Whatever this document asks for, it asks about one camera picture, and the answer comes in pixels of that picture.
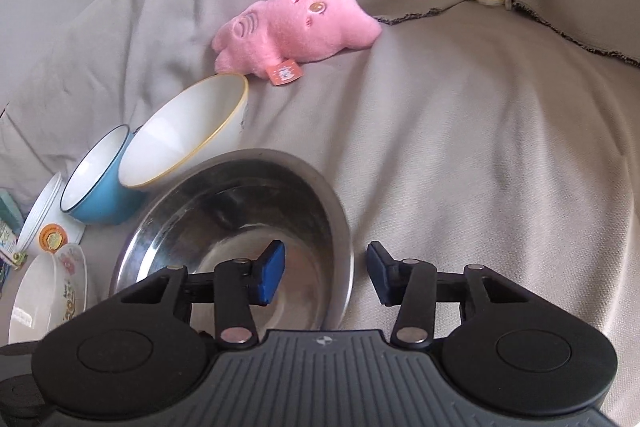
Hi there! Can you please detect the stainless steel bowl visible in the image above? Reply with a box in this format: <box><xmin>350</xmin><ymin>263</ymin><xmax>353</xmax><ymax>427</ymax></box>
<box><xmin>110</xmin><ymin>148</ymin><xmax>354</xmax><ymax>333</ymax></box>

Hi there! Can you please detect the blue enamel bowl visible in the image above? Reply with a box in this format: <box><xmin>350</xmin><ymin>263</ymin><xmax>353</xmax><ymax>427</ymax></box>
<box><xmin>60</xmin><ymin>124</ymin><xmax>146</xmax><ymax>225</ymax></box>

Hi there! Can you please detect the floral white plate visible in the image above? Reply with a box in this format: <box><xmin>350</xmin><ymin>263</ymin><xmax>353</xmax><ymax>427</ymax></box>
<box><xmin>54</xmin><ymin>243</ymin><xmax>90</xmax><ymax>313</ymax></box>

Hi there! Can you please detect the white bowl yellow rim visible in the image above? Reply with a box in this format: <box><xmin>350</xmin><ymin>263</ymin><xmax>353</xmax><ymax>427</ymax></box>
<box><xmin>118</xmin><ymin>74</ymin><xmax>248</xmax><ymax>192</ymax></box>

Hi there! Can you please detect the beige sofa cover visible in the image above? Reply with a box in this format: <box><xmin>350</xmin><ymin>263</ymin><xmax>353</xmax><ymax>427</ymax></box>
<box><xmin>1</xmin><ymin>0</ymin><xmax>639</xmax><ymax>426</ymax></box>

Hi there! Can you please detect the large white ceramic bowl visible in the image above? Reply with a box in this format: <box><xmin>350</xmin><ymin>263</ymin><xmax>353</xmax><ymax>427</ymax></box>
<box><xmin>9</xmin><ymin>254</ymin><xmax>80</xmax><ymax>343</ymax></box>

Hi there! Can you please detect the green towel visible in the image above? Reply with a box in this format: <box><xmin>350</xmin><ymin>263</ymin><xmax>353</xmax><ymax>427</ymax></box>
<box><xmin>0</xmin><ymin>188</ymin><xmax>25</xmax><ymax>293</ymax></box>

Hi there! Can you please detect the pink plush toy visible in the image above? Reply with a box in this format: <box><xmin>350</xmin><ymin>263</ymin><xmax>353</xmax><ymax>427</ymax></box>
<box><xmin>212</xmin><ymin>0</ymin><xmax>382</xmax><ymax>86</ymax></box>

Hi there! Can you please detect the white plastic takeaway bowl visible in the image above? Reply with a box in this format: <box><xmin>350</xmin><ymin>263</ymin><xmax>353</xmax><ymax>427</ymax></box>
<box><xmin>16</xmin><ymin>172</ymin><xmax>86</xmax><ymax>256</ymax></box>

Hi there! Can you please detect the vitamin gummy bottle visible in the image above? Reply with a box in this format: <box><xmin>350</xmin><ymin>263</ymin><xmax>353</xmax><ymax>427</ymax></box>
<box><xmin>0</xmin><ymin>221</ymin><xmax>26</xmax><ymax>269</ymax></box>

